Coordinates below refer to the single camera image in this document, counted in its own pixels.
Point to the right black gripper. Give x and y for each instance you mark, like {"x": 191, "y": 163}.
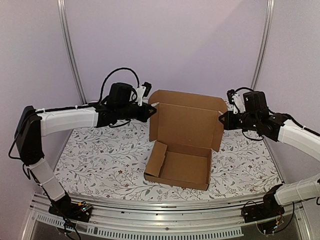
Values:
{"x": 230, "y": 120}

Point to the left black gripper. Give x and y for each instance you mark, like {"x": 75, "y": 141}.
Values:
{"x": 145, "y": 116}

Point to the brown cardboard box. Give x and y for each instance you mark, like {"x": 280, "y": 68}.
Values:
{"x": 185, "y": 131}

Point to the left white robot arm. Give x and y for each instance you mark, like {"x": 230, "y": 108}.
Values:
{"x": 36, "y": 124}

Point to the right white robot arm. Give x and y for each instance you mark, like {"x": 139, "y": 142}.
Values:
{"x": 295, "y": 148}

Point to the floral patterned table mat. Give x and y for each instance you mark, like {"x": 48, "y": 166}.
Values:
{"x": 110, "y": 163}

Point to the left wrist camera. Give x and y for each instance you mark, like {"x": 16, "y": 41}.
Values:
{"x": 120, "y": 93}

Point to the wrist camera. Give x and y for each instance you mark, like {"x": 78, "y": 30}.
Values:
{"x": 254, "y": 101}
{"x": 120, "y": 93}

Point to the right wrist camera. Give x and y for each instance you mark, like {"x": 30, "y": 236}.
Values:
{"x": 254, "y": 101}

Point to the front aluminium rail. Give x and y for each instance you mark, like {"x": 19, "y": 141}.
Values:
{"x": 217, "y": 219}

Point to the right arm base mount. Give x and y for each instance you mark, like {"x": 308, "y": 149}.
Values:
{"x": 269, "y": 208}

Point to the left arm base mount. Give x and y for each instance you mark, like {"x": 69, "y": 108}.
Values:
{"x": 80, "y": 211}

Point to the right aluminium frame post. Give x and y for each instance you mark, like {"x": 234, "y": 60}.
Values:
{"x": 264, "y": 43}

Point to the aluminium frame post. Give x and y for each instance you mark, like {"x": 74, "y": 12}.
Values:
{"x": 69, "y": 50}
{"x": 264, "y": 43}

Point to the left aluminium frame post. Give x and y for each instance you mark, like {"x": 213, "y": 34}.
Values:
{"x": 69, "y": 50}

